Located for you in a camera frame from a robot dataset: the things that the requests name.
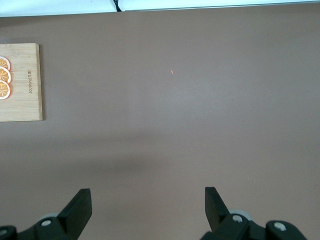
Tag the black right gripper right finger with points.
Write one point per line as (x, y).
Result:
(217, 212)

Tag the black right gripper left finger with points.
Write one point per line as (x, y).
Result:
(72, 212)

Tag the bamboo cutting board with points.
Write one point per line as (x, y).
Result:
(23, 105)

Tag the white table edge rail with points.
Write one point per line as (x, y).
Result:
(212, 3)
(50, 7)

